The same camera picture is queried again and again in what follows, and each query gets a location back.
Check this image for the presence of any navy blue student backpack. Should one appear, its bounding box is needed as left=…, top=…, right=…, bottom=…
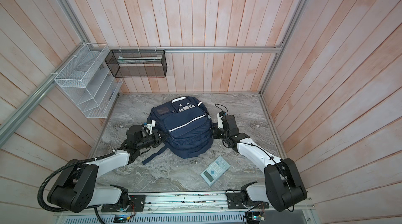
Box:
left=142, top=96, right=214, bottom=165

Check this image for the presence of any aluminium mounting rail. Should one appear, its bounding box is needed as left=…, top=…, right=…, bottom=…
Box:
left=53, top=188, right=315, bottom=217

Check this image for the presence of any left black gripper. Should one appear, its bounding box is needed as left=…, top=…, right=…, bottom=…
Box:
left=137, top=129, right=170, bottom=149

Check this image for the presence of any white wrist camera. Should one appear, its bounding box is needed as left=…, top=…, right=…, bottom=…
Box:
left=144, top=120, right=156, bottom=135
left=217, top=111, right=226, bottom=129

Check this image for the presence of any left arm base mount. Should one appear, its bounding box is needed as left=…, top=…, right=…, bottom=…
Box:
left=101, top=185, right=146, bottom=212

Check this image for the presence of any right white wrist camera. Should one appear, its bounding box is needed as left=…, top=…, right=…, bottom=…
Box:
left=217, top=111, right=226, bottom=129

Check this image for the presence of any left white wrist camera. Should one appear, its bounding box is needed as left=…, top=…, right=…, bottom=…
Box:
left=144, top=120, right=156, bottom=135

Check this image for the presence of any teal calculator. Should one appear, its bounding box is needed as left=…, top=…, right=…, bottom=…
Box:
left=201, top=156, right=231, bottom=186

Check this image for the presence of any white wire shelf rack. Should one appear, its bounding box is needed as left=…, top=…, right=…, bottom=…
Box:
left=54, top=43, right=122, bottom=119

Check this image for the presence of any black mesh wire basket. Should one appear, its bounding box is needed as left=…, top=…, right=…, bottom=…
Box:
left=105, top=49, right=167, bottom=78

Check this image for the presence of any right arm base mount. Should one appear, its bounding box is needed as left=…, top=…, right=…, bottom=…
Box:
left=225, top=182, right=267, bottom=209

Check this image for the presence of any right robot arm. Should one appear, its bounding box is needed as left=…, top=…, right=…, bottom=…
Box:
left=213, top=114, right=307, bottom=212

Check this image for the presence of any aluminium frame horizontal bar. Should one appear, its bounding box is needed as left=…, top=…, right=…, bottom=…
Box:
left=108, top=46, right=282, bottom=53

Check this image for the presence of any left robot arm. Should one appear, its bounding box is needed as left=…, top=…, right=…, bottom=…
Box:
left=37, top=125, right=168, bottom=213

